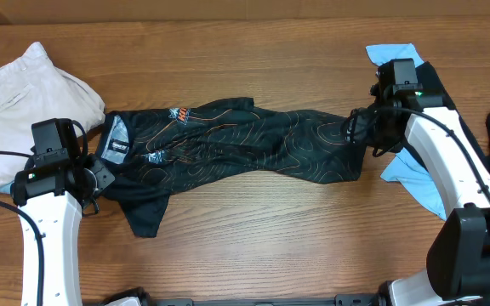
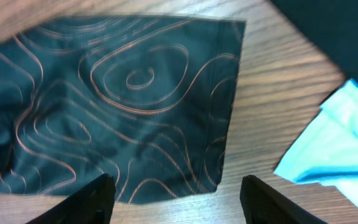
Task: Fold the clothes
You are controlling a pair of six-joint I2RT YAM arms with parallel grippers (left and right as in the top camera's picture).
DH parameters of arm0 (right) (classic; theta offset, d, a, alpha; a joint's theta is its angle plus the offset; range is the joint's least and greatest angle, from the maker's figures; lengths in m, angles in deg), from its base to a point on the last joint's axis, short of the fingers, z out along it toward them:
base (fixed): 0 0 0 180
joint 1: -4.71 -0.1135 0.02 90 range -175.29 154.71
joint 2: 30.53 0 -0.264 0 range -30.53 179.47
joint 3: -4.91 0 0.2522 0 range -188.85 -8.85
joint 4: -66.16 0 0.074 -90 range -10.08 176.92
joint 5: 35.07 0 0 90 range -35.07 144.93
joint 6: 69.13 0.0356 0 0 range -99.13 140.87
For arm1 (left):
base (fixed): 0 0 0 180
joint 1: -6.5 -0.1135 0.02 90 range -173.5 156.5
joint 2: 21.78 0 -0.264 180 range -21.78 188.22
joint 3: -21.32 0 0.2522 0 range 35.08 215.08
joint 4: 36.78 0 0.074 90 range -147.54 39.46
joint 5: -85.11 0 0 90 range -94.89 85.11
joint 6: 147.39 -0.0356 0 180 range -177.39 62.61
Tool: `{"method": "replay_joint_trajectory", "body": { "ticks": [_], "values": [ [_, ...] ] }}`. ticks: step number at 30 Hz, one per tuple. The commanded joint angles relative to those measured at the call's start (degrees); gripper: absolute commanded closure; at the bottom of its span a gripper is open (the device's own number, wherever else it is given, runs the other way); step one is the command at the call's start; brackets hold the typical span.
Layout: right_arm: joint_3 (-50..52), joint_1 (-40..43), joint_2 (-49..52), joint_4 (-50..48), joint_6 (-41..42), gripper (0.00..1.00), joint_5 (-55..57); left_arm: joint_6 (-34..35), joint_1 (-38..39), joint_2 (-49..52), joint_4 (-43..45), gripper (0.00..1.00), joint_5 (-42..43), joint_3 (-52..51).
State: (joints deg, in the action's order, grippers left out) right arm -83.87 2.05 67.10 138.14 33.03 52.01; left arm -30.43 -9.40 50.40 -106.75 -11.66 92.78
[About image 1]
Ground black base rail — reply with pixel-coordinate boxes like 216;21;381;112
100;286;390;306

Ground black orange patterned jersey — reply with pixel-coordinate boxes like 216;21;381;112
96;98;366;238

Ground folded beige trousers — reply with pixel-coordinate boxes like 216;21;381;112
0;41;106;190

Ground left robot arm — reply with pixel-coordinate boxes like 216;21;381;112
11;118;115;305

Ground light blue shirt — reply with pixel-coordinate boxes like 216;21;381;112
366;43;447;220

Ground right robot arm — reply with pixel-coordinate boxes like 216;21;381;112
342;58;490;305

